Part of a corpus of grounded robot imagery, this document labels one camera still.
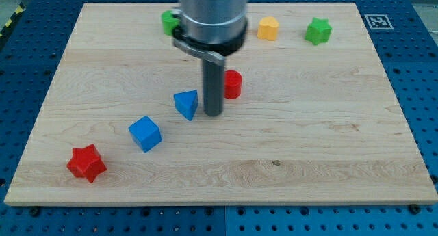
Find red cylinder block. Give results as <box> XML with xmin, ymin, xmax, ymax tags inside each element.
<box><xmin>224</xmin><ymin>70</ymin><xmax>242</xmax><ymax>99</ymax></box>

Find blue triangle block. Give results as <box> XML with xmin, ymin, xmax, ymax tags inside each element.
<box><xmin>173</xmin><ymin>90</ymin><xmax>198</xmax><ymax>121</ymax></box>

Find green cylinder block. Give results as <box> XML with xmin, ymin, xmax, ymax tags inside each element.
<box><xmin>161</xmin><ymin>10</ymin><xmax>180</xmax><ymax>36</ymax></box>

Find white fiducial marker tag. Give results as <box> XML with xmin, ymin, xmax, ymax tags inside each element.
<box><xmin>364</xmin><ymin>14</ymin><xmax>394</xmax><ymax>30</ymax></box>

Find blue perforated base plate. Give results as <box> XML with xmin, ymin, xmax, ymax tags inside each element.
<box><xmin>1</xmin><ymin>0</ymin><xmax>437</xmax><ymax>235</ymax></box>

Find red star block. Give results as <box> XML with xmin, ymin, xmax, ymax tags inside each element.
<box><xmin>66</xmin><ymin>144</ymin><xmax>107</xmax><ymax>183</ymax></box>

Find blue cube block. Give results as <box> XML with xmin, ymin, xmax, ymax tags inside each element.
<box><xmin>128</xmin><ymin>116</ymin><xmax>162</xmax><ymax>153</ymax></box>

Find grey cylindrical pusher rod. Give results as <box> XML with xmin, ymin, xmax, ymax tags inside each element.
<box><xmin>202</xmin><ymin>60</ymin><xmax>224</xmax><ymax>116</ymax></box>

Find green star block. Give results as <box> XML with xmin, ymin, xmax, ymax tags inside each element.
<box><xmin>305</xmin><ymin>17</ymin><xmax>332</xmax><ymax>45</ymax></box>

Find yellow heart block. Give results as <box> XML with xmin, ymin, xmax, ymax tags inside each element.
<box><xmin>257</xmin><ymin>16</ymin><xmax>279</xmax><ymax>41</ymax></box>

